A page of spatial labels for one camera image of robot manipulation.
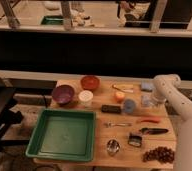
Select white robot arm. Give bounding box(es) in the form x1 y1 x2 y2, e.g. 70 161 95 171
151 74 192 171

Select orange bowl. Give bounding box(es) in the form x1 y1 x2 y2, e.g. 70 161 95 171
80 75 100 91

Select purple bowl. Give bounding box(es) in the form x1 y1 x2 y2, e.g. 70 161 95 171
52 84 75 104

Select white plastic cup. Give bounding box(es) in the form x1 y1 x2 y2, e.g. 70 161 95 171
78 90 93 107

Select black rectangular block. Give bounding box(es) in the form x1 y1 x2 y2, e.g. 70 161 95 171
101 105 121 114

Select orange fruit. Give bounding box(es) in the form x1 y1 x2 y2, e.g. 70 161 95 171
114 91 125 103

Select cream banana peel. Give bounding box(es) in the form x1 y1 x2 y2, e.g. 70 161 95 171
112 84 134 93

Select silver fork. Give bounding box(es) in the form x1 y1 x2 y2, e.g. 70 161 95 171
104 122 132 127

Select blue sponge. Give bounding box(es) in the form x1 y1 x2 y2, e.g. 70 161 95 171
141 82 154 92

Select green plastic tray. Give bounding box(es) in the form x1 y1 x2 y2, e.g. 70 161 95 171
26 109 96 162

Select small metal cup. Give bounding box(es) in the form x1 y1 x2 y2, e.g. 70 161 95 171
107 139 120 156

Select red chili pepper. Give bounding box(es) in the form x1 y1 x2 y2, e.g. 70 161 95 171
136 118 160 123

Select green background tray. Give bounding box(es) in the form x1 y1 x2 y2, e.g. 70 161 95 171
41 15 63 25

